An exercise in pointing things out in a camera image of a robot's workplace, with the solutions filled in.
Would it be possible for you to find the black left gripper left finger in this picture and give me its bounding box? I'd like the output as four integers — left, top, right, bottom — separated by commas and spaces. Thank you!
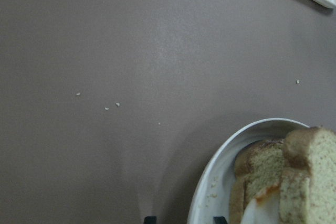
143, 216, 157, 224

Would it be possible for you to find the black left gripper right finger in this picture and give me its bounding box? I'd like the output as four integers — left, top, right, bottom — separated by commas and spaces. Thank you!
213, 216, 228, 224

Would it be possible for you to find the white round plate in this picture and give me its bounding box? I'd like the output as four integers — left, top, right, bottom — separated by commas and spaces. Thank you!
187, 118, 308, 223

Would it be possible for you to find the plain bread slice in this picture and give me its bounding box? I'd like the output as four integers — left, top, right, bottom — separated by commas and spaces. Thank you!
279, 127, 335, 223

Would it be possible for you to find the bread slice with egg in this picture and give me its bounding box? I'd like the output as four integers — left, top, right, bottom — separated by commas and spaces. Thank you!
229, 138, 284, 223

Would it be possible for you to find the fried egg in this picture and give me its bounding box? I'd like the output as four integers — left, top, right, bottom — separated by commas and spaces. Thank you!
240, 185, 280, 224

